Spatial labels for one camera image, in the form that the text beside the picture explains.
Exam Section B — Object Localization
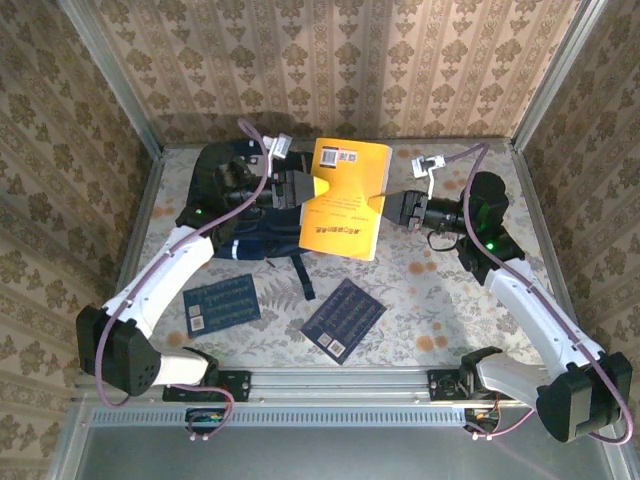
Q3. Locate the yellow book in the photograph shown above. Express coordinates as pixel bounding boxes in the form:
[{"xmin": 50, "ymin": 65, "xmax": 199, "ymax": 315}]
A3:
[{"xmin": 298, "ymin": 137, "xmax": 394, "ymax": 262}]

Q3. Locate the navy blue backpack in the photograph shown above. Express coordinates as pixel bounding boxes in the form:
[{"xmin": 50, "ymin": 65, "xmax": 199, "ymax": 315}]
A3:
[{"xmin": 174, "ymin": 140, "xmax": 321, "ymax": 302}]

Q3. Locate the dark blue booklet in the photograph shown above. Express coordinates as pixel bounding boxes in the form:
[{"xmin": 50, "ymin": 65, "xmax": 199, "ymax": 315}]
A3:
[
  {"xmin": 182, "ymin": 273, "xmax": 263, "ymax": 339},
  {"xmin": 299, "ymin": 278, "xmax": 388, "ymax": 368}
]

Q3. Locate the floral table cover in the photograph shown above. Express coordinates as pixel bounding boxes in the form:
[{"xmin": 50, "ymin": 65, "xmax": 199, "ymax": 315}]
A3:
[{"xmin": 112, "ymin": 142, "xmax": 576, "ymax": 369}]

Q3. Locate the slotted metal vent strip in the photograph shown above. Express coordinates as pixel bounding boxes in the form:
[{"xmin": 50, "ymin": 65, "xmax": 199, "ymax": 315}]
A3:
[{"xmin": 89, "ymin": 407, "xmax": 469, "ymax": 427}]

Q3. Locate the black controller board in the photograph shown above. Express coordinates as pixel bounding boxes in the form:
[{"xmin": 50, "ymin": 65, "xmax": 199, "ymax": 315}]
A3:
[
  {"xmin": 184, "ymin": 407, "xmax": 226, "ymax": 435},
  {"xmin": 463, "ymin": 407, "xmax": 501, "ymax": 436}
]

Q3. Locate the steel cover sheet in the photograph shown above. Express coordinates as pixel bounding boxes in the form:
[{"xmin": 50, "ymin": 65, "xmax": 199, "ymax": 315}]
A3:
[{"xmin": 47, "ymin": 399, "xmax": 636, "ymax": 480}]

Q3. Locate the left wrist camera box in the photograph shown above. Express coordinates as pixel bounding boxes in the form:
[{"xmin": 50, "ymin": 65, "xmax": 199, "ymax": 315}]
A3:
[{"xmin": 263, "ymin": 132, "xmax": 294, "ymax": 161}]

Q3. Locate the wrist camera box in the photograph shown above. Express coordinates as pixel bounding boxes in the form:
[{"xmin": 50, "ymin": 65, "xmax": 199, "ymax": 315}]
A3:
[
  {"xmin": 409, "ymin": 154, "xmax": 446, "ymax": 196},
  {"xmin": 263, "ymin": 132, "xmax": 294, "ymax": 161}
]

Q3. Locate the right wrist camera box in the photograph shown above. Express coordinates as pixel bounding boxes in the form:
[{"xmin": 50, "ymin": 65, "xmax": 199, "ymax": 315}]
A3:
[{"xmin": 409, "ymin": 154, "xmax": 446, "ymax": 196}]

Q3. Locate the aluminium back rail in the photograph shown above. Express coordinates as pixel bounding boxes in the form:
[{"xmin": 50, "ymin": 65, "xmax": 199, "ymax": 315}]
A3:
[{"xmin": 162, "ymin": 137, "xmax": 516, "ymax": 149}]

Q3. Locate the aluminium side rail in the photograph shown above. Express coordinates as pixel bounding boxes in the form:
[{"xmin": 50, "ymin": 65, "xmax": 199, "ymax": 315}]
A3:
[
  {"xmin": 92, "ymin": 147, "xmax": 166, "ymax": 369},
  {"xmin": 509, "ymin": 142, "xmax": 591, "ymax": 364}
]

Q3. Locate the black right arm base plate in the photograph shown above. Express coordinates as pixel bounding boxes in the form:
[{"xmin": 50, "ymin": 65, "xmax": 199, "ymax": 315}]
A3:
[{"xmin": 427, "ymin": 368, "xmax": 521, "ymax": 402}]

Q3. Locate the aluminium front rail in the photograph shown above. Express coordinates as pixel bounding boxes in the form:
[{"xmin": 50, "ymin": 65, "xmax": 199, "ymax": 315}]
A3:
[{"xmin": 74, "ymin": 364, "xmax": 614, "ymax": 401}]

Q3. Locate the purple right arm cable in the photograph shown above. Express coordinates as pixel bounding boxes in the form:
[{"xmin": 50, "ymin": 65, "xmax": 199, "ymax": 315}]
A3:
[{"xmin": 442, "ymin": 142, "xmax": 636, "ymax": 446}]

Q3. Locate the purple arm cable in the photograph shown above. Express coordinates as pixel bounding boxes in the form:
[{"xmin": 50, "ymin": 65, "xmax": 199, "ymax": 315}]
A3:
[
  {"xmin": 94, "ymin": 117, "xmax": 275, "ymax": 442},
  {"xmin": 442, "ymin": 142, "xmax": 636, "ymax": 446}
]

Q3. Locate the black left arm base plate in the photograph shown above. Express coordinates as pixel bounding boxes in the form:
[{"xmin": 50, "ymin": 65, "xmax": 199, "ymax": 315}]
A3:
[{"xmin": 162, "ymin": 369, "xmax": 252, "ymax": 404}]

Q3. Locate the aluminium frame post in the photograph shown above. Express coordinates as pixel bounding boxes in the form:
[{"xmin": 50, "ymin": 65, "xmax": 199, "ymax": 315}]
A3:
[
  {"xmin": 57, "ymin": 0, "xmax": 166, "ymax": 159},
  {"xmin": 509, "ymin": 0, "xmax": 611, "ymax": 154}
]

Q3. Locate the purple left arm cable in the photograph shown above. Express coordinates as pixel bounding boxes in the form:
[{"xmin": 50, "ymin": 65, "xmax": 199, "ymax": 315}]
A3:
[{"xmin": 94, "ymin": 117, "xmax": 275, "ymax": 442}]

